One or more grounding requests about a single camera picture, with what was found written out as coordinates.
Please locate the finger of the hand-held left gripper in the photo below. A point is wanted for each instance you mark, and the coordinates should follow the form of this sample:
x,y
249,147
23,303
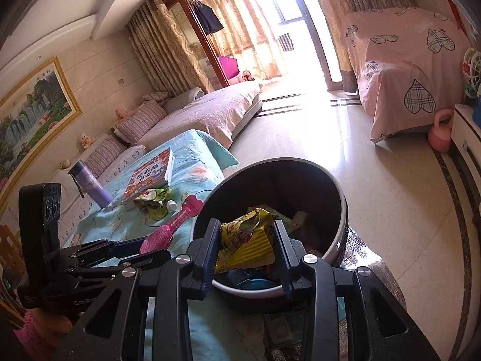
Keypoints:
x,y
124,247
109,270

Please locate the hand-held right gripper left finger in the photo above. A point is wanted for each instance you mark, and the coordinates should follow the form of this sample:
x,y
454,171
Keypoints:
x,y
210,257

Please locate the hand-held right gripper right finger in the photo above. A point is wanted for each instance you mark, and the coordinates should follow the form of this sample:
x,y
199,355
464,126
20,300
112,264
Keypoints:
x,y
282,257

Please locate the yellow snack bag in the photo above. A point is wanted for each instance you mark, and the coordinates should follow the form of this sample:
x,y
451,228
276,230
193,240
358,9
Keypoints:
x,y
244,248

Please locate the round black trash bin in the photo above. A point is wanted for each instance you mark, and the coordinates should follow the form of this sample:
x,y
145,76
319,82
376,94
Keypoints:
x,y
293,184

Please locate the person's left hand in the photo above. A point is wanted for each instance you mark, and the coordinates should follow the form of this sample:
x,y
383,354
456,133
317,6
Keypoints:
x,y
52,325

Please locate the blue plastic item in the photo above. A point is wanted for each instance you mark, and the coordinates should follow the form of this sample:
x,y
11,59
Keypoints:
x,y
251,282

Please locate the pink plastic bottle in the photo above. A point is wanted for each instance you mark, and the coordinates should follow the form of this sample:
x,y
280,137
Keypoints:
x,y
169,229

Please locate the green snack wrapper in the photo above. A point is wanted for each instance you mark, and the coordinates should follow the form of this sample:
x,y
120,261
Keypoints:
x,y
154,203

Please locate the purple thermos bottle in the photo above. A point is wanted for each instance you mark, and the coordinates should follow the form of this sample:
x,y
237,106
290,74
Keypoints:
x,y
92,186

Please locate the small white cap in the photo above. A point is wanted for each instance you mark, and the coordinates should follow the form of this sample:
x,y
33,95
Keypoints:
x,y
172,205

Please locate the teal printed booklet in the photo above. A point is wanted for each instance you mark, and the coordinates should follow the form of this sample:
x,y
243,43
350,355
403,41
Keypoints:
x,y
280,327

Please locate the red illustrated book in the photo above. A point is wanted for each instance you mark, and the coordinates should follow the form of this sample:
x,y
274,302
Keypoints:
x,y
150,173

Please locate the cream teddy bear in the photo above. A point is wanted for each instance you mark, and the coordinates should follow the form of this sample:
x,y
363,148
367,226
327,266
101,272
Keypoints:
x,y
86,141

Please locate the large striped pillow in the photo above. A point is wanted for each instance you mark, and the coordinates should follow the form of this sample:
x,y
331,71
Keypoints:
x,y
107,154
142,120

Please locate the framed landscape painting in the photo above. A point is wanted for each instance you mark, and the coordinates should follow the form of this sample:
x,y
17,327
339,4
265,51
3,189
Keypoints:
x,y
30,120

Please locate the teal floral tablecloth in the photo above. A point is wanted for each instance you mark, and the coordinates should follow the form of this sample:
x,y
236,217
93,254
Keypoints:
x,y
195,158

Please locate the pink teddy bear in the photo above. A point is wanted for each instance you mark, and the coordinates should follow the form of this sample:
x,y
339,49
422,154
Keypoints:
x,y
121,111

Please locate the beige covered sofa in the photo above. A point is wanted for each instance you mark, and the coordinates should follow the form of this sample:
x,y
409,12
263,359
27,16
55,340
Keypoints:
x,y
210,116

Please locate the small striped pillow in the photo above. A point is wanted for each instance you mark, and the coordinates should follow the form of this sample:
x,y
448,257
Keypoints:
x,y
158,97

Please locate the pink toy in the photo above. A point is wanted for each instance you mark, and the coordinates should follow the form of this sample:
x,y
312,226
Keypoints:
x,y
247,76

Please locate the pink kettlebell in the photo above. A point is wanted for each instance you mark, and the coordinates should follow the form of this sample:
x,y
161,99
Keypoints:
x,y
439,139

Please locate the striped panel by window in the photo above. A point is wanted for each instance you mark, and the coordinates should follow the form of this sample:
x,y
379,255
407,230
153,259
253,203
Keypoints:
x,y
286,42

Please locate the white cabinet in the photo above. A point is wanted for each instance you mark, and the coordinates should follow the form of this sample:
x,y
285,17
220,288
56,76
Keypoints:
x,y
468,131

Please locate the pink heart-print furniture cover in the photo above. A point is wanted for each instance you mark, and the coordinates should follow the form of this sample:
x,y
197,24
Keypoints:
x,y
394,52

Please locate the dark hanging garment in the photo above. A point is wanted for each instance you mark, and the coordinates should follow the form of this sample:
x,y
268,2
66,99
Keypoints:
x,y
210,18

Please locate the white fan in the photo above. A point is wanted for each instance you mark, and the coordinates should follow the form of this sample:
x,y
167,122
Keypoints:
x,y
474,67

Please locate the wooden door post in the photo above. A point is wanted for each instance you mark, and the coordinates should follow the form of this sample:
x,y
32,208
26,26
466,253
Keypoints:
x,y
211,52

